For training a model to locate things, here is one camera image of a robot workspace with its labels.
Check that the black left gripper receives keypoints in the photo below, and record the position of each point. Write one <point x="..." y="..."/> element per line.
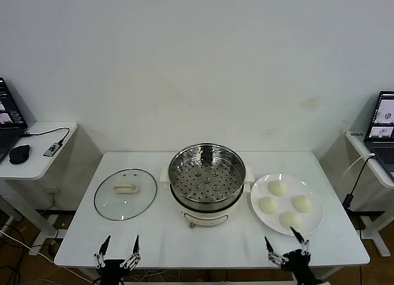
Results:
<point x="112" y="271"/>

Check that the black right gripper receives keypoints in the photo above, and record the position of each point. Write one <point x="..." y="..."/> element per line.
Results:
<point x="300" y="265"/>

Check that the white steamed baozi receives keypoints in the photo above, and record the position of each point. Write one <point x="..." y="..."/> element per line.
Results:
<point x="268" y="205"/>
<point x="302" y="203"/>
<point x="289" y="219"/>
<point x="278" y="189"/>

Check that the stainless steel steamer basket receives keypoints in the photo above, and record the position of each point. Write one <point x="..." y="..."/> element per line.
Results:
<point x="184" y="165"/>

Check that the white round plate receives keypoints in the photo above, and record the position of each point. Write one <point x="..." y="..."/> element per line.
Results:
<point x="264" y="223"/>

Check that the white side desk with mouse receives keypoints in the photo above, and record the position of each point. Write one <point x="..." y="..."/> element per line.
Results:
<point x="40" y="168"/>

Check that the grey usb hub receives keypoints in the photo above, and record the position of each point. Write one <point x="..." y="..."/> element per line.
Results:
<point x="51" y="149"/>

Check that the white side desk with label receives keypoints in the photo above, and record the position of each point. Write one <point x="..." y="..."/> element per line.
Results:
<point x="357" y="145"/>

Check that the black computer mouse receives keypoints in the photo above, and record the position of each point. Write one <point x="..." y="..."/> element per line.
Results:
<point x="19" y="154"/>

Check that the grey laptop with bright screen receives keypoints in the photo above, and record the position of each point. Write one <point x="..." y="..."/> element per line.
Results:
<point x="383" y="137"/>

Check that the black laptop with dark screen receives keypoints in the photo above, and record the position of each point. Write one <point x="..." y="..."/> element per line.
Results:
<point x="9" y="112"/>

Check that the white table frame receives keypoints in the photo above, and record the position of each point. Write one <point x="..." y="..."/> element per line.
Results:
<point x="332" y="271"/>

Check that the white wall socket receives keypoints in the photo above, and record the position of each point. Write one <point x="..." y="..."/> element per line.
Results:
<point x="52" y="191"/>

